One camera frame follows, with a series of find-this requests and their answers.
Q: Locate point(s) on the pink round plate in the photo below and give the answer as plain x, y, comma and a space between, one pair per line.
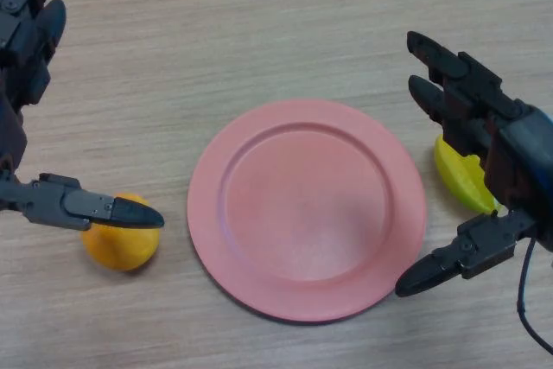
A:
307, 213

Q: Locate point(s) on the yellow green starfruit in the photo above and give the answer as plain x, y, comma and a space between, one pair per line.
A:
460, 179

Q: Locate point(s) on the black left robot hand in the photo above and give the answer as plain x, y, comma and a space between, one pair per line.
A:
26, 58

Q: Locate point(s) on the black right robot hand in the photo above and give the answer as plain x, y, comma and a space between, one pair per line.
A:
523, 157

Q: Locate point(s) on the yellow orange pear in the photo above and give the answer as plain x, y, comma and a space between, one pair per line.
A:
121, 248

